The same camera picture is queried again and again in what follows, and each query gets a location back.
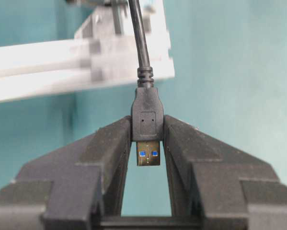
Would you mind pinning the aluminium extrusion frame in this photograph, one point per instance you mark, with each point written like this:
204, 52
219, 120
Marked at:
102, 54

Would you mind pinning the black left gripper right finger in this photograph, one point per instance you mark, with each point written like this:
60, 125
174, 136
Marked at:
224, 187

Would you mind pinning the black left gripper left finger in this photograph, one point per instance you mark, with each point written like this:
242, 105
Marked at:
64, 189

